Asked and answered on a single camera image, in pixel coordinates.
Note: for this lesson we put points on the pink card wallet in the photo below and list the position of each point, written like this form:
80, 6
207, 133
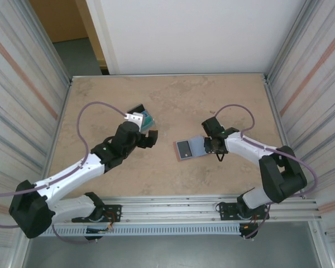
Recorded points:
198, 148

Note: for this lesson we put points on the black chip card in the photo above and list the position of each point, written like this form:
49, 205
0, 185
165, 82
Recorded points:
184, 149

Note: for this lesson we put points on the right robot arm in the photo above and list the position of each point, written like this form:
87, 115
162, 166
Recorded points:
282, 173

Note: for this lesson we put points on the clear acrylic card box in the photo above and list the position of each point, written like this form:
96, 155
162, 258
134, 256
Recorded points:
150, 124

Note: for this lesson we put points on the teal VIP card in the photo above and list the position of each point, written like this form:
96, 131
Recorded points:
148, 121

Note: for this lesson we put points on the blue VIP card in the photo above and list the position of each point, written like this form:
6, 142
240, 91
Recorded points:
145, 113

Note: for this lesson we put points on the translucent corrugated side panel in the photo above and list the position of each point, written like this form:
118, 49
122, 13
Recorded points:
16, 83
318, 83

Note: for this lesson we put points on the wooden door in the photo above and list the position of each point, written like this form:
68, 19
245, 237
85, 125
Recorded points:
58, 19

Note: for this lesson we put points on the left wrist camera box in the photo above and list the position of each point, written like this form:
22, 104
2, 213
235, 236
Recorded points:
135, 118

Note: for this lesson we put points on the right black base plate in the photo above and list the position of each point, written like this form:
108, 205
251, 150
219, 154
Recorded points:
226, 209

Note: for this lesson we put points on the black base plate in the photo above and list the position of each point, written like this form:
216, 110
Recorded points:
114, 212
226, 209

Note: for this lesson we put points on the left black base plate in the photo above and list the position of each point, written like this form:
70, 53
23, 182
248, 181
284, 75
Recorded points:
114, 212

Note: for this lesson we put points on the aluminium front rail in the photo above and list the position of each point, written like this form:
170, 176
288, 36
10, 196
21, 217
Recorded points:
170, 212

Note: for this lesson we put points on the white door frame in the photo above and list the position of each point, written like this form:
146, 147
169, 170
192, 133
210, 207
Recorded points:
100, 28

